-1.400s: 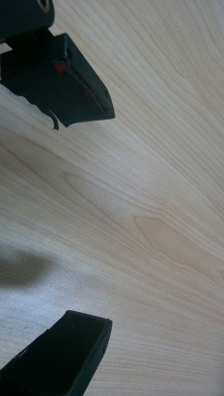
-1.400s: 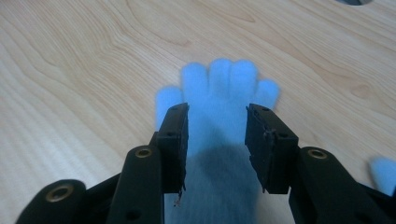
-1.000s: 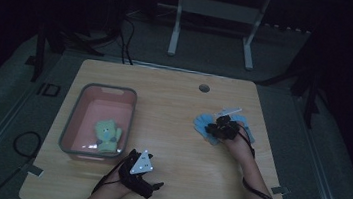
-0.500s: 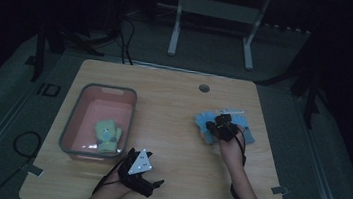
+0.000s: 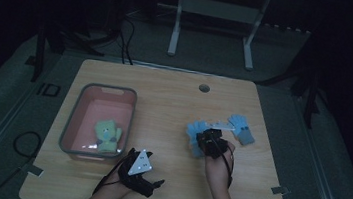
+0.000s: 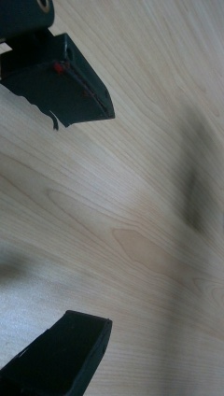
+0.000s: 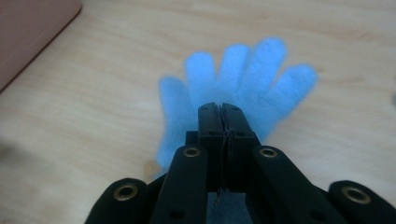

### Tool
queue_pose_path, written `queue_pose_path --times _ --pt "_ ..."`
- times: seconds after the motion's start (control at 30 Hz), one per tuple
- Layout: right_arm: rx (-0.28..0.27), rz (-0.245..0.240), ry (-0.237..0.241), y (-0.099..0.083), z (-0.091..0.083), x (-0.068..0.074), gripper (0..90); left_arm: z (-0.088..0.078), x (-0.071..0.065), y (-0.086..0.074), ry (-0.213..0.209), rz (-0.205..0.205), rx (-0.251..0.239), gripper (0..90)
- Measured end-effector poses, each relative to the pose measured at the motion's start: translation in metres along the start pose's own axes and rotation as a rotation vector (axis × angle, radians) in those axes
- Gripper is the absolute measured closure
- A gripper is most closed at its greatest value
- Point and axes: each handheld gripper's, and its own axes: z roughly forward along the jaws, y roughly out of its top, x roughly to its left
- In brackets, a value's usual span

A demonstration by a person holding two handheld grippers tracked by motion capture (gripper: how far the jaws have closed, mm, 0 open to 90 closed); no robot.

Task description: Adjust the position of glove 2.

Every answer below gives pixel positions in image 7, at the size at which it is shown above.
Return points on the plain blue glove grey cuff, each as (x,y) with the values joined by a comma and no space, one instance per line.
(249,81)

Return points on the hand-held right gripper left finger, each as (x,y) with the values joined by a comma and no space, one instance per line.
(210,146)

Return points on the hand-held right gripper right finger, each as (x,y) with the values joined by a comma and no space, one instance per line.
(238,149)

